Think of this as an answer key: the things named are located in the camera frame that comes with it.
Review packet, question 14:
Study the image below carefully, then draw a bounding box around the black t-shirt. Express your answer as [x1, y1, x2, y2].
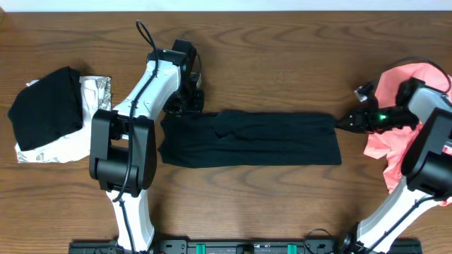
[158, 111, 342, 169]

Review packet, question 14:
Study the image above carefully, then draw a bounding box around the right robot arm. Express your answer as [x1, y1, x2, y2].
[336, 78, 451, 253]

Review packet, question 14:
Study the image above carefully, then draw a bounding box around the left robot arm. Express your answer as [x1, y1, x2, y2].
[89, 40, 204, 253]

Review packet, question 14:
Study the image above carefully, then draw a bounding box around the pink t-shirt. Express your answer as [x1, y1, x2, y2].
[364, 63, 451, 192]

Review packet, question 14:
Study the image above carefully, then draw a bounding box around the white patterned folded garment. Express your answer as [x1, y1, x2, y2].
[15, 76, 112, 163]

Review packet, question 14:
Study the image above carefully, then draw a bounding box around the folded black garment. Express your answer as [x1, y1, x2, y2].
[8, 66, 83, 151]

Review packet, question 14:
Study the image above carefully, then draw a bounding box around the left black cable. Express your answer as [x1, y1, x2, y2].
[111, 19, 160, 254]

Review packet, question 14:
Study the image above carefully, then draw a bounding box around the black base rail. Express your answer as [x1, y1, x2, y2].
[69, 238, 423, 254]

